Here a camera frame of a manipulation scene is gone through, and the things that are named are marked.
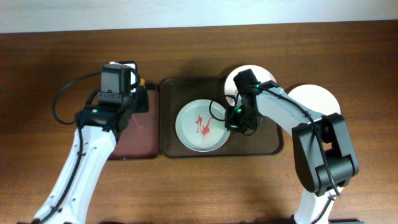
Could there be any orange green scrub sponge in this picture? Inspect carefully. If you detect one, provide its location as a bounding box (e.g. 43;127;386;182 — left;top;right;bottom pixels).
139;78;146;86

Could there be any grey-white plate with sauce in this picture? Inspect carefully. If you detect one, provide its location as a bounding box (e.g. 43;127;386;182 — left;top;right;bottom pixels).
175;99;230;152

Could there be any white plate front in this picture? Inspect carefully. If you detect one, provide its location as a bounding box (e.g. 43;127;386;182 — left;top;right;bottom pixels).
288;85;341;115

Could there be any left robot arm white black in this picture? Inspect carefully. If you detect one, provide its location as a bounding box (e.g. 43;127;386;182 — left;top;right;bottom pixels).
33;61;149;223

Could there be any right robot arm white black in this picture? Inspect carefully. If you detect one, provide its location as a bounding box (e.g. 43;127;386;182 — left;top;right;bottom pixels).
224;69;359;223

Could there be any large dark brown tray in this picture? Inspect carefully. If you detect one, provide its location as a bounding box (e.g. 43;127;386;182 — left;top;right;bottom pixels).
159;76;284;159

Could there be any small reddish brown tray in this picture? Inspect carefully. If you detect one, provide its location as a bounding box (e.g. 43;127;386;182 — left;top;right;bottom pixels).
108;83;160;160

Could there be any white plate small red stain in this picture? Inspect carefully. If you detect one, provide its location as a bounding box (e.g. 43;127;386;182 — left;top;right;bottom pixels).
224;65;276;96

